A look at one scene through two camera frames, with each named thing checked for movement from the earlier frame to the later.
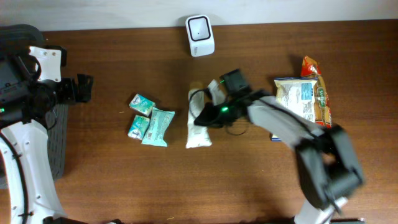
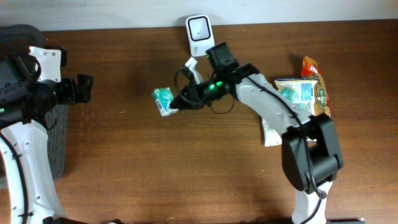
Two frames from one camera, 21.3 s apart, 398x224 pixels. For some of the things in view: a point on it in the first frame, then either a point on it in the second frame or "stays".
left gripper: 73,93 stays
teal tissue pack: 142,104 to 163,96
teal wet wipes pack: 158,121 to 288,93
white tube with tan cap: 198,135 to 272,137
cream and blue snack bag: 298,93 stays
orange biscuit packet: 323,108 stays
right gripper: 204,117 to 194,102
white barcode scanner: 201,36 stays
